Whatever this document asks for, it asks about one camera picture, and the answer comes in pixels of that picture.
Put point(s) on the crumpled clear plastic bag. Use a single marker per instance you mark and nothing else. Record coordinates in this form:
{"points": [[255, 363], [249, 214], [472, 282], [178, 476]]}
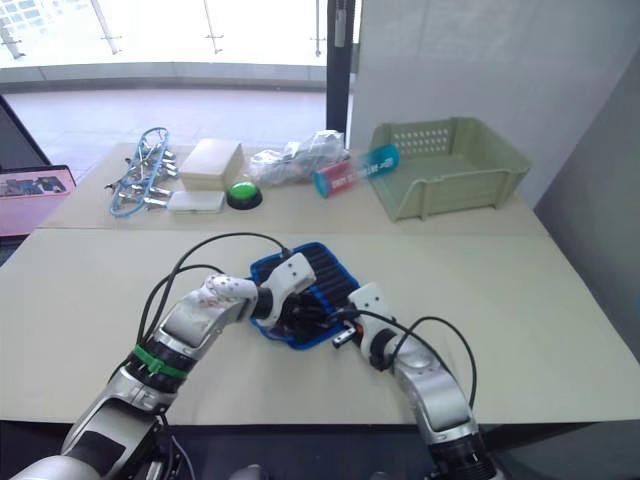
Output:
{"points": [[295, 160]]}

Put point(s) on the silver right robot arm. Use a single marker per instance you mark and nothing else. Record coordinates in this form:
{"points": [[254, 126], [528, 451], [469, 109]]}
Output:
{"points": [[430, 380]]}

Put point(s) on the blue and black tool roll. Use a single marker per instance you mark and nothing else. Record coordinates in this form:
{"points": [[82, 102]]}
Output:
{"points": [[330, 272]]}

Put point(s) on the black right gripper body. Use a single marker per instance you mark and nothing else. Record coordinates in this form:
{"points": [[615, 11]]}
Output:
{"points": [[346, 327]]}

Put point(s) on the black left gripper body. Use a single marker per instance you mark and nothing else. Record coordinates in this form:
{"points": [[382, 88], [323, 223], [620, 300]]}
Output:
{"points": [[291, 309]]}

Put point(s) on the pink framed screen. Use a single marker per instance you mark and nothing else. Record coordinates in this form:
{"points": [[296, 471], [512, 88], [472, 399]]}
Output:
{"points": [[30, 197]]}

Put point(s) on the pink and cyan tube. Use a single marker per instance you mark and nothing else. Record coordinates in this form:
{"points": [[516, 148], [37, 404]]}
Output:
{"points": [[350, 172]]}

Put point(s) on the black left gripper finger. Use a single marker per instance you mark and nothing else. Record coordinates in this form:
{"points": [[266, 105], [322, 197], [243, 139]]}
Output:
{"points": [[306, 334], [320, 311]]}

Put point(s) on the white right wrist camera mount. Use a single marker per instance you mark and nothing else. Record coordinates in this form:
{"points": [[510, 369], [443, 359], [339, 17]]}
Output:
{"points": [[371, 302]]}

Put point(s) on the green plastic basket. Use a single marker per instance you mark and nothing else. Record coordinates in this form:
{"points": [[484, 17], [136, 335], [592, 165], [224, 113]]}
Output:
{"points": [[450, 170]]}

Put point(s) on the beige rectangular box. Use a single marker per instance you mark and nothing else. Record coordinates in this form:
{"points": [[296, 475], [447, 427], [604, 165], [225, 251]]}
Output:
{"points": [[210, 162]]}

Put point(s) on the black door frame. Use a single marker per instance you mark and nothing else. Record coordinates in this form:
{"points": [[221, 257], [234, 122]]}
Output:
{"points": [[340, 65]]}

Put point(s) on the small white flat case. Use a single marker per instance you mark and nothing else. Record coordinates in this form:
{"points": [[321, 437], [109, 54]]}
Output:
{"points": [[196, 202]]}

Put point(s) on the dark rounded shape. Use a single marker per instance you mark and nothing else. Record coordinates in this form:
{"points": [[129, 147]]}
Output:
{"points": [[250, 472]]}

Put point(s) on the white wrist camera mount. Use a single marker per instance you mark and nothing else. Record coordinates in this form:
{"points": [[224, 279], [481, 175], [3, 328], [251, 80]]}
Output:
{"points": [[289, 276], [371, 302]]}

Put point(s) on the metal railing post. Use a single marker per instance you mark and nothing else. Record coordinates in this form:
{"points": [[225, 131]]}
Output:
{"points": [[114, 27], [318, 30], [214, 27]]}

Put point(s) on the green push button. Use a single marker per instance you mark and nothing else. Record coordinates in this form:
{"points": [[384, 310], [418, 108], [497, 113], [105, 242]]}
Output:
{"points": [[244, 193]]}

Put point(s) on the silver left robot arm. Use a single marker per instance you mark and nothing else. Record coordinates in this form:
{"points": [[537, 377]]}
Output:
{"points": [[185, 325]]}

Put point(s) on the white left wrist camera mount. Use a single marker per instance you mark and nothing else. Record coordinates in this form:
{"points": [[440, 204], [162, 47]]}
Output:
{"points": [[289, 276]]}

